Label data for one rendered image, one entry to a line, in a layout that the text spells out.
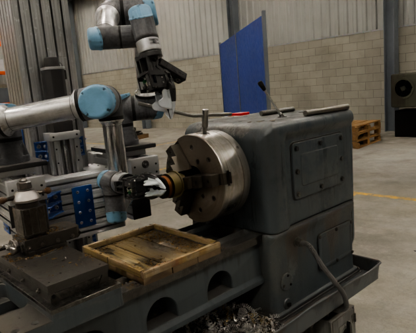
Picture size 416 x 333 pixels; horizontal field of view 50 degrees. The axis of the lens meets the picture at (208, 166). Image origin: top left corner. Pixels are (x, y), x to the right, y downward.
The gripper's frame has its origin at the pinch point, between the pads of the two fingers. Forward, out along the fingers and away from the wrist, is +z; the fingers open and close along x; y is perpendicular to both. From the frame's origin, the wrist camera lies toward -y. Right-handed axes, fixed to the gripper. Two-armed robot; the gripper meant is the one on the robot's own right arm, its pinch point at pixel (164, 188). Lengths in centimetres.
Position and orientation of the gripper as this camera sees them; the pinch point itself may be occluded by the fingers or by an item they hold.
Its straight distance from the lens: 146.5
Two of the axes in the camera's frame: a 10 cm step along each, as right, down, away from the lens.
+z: 6.7, 0.7, -7.4
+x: -0.9, -9.8, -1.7
